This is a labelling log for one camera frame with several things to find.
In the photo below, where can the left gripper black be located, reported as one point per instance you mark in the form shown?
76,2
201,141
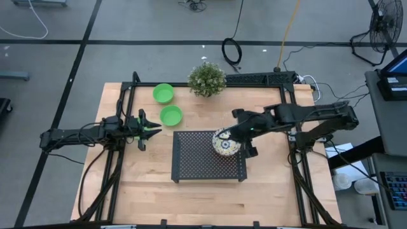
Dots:
142,114

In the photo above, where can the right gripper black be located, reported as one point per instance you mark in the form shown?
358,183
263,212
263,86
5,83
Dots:
251,125

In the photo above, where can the yellow patterned ceramic mini bowl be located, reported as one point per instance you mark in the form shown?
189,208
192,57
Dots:
226,148

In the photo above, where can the green plastic mini bowl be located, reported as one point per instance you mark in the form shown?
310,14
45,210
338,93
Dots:
163,93
171,116

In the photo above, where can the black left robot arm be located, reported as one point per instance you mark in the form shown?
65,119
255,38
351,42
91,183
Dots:
70,135

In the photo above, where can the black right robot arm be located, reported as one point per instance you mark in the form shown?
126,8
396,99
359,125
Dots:
318,111

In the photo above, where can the black perforated metal rack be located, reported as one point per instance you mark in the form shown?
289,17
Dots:
194,159

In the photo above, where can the potted artificial green plant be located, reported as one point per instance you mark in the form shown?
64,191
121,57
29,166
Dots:
206,79

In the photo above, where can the black perforated electronics box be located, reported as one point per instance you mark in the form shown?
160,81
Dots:
270,78

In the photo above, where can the silver metal plate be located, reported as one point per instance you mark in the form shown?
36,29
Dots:
117,227

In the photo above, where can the white round lid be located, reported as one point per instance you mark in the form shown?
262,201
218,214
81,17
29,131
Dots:
341,182
365,187

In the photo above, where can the black diagonal beam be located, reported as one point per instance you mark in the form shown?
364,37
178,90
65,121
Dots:
356,152

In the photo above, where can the white paper sheet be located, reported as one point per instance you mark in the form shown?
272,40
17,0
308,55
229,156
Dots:
353,170

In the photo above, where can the grey floor base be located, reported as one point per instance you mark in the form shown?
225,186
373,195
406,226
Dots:
14,75

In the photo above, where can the black floor object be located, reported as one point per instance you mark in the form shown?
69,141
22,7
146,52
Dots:
4,106

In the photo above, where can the black labelled device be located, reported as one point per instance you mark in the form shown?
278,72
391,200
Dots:
386,92

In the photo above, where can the grey side desk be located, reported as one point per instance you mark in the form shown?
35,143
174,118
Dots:
394,127
381,219

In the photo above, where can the keyboard with coloured keys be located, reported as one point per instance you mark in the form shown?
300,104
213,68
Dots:
395,191

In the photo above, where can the laptop with blue screen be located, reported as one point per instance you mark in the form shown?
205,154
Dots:
399,66

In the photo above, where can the black floor fan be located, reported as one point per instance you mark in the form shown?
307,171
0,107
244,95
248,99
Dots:
386,28

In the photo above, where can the black aluminium rig frame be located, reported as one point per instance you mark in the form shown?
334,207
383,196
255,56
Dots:
146,84

